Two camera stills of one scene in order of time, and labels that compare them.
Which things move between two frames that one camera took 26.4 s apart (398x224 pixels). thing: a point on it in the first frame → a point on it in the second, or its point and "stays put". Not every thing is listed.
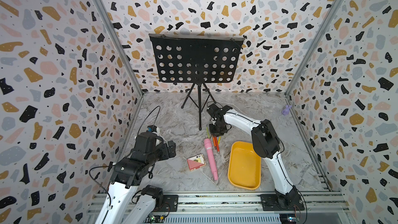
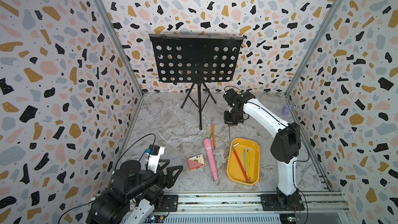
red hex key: x=217 y=147 → x=241 y=166
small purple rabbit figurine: x=286 y=111 stays put
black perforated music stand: x=195 y=60 stays put
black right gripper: x=221 y=132 → x=229 y=123
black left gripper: x=166 y=154 → x=169 y=180
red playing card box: x=196 y=162 stays put
